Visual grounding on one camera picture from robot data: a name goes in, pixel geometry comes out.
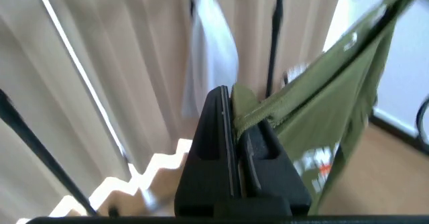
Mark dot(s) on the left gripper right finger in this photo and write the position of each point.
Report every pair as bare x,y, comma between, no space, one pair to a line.
275,177

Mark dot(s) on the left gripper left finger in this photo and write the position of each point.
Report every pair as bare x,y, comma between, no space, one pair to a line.
207,170

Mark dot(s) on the green garment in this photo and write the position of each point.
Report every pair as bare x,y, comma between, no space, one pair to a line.
335,100

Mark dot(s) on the black clothes rack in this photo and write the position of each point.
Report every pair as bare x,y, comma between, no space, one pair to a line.
40,150

